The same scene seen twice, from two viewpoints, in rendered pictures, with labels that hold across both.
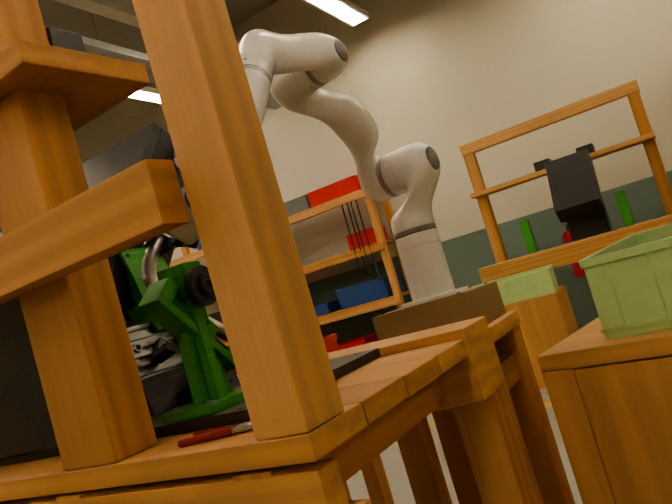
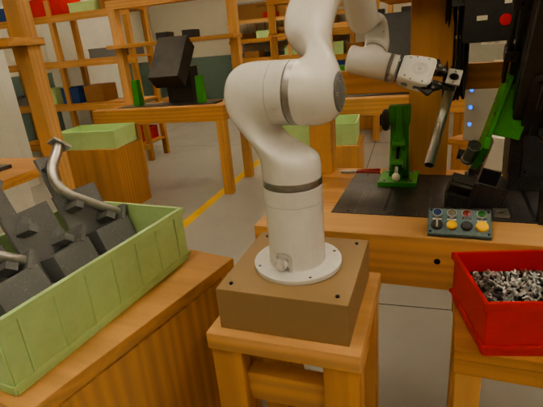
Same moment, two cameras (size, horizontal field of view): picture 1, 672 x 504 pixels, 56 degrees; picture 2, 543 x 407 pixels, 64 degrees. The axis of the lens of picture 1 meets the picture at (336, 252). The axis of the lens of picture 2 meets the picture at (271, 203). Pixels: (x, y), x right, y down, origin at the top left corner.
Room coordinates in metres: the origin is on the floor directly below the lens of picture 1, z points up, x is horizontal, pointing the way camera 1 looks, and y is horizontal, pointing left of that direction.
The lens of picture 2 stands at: (2.58, -0.41, 1.40)
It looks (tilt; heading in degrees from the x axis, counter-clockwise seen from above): 20 degrees down; 171
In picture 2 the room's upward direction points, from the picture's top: 5 degrees counter-clockwise
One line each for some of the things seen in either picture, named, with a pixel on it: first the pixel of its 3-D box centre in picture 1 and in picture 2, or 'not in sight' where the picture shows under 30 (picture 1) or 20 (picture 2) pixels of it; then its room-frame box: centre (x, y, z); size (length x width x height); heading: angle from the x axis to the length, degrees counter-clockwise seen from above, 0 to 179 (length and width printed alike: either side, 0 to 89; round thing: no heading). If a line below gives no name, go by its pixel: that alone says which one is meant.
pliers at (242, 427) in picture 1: (227, 430); (360, 171); (0.96, 0.23, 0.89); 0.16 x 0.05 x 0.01; 66
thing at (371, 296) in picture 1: (287, 302); not in sight; (7.44, 0.72, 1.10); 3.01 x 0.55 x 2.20; 62
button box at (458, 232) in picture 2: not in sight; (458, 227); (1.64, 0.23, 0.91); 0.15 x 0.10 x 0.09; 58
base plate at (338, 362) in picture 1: (138, 417); (523, 199); (1.48, 0.55, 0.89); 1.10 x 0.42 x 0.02; 58
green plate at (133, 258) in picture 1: (148, 290); (507, 111); (1.50, 0.45, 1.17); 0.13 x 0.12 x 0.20; 58
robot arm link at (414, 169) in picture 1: (412, 189); (273, 123); (1.73, -0.25, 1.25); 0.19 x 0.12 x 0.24; 53
